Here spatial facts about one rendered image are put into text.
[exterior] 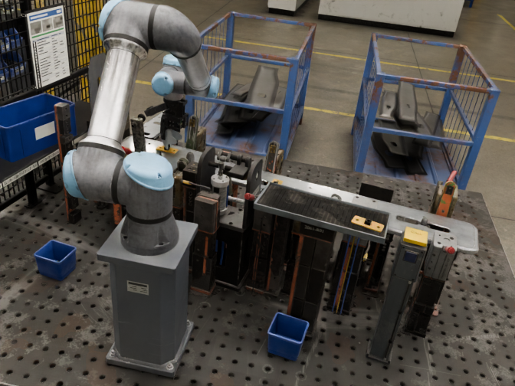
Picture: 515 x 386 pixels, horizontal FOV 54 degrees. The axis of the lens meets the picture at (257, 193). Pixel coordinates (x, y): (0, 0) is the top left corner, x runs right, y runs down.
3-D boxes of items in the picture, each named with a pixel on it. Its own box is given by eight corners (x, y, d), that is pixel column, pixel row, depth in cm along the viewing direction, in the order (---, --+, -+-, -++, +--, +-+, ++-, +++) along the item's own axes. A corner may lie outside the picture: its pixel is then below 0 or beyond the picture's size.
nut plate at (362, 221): (384, 226, 138) (385, 222, 138) (380, 233, 136) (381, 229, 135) (355, 216, 141) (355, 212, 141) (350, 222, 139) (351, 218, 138)
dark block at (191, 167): (201, 263, 189) (205, 164, 168) (192, 273, 184) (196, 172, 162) (188, 259, 191) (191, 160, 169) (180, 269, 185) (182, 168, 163)
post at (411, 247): (392, 348, 162) (429, 237, 140) (389, 365, 156) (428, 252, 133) (369, 340, 164) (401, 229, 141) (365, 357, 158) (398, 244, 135)
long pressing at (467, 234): (477, 222, 177) (478, 219, 177) (478, 259, 159) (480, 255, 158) (130, 135, 210) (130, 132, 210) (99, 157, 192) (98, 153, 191)
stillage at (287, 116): (222, 109, 504) (228, 10, 455) (302, 122, 494) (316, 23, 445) (183, 161, 402) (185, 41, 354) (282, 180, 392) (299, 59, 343)
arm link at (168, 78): (182, 77, 166) (190, 67, 176) (149, 73, 167) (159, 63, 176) (182, 100, 170) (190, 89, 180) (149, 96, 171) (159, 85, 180)
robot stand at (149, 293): (173, 377, 145) (175, 269, 124) (105, 362, 147) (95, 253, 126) (194, 326, 162) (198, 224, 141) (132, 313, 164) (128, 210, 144)
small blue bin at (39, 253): (80, 266, 181) (77, 246, 176) (61, 283, 173) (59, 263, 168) (54, 258, 184) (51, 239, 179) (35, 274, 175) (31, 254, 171)
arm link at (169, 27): (200, 1, 129) (221, 76, 177) (158, -5, 130) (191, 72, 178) (192, 43, 127) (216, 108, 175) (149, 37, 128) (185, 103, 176)
